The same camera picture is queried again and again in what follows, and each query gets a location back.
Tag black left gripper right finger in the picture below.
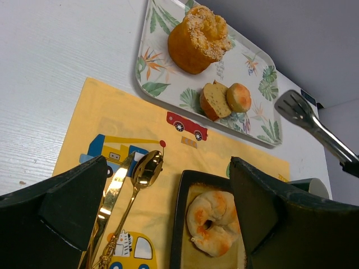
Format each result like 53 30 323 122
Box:
229 157 358 268

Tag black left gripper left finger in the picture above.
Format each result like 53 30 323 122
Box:
1 156 107 268

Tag twisted ring bread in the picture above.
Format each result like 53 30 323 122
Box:
186 191 241 257

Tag metal serving tongs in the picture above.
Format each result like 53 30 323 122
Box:
274 90 358 177

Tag sliced bread piece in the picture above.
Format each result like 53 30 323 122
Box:
200 80 232 122

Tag green mug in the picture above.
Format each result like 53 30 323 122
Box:
289 178 330 199

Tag gold knife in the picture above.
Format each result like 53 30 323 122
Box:
78 152 135 268

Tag dark square plate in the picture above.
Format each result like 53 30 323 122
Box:
169 170 247 268

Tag gold spoon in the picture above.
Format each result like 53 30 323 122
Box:
91 150 163 268

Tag yellow vehicle-print placemat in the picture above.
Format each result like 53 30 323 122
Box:
53 78 289 268

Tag small round bun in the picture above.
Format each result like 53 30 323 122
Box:
226 83 252 113

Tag floral serving tray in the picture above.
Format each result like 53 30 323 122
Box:
135 1 283 146

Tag sugar-topped round cake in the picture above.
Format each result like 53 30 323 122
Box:
168 5 232 75

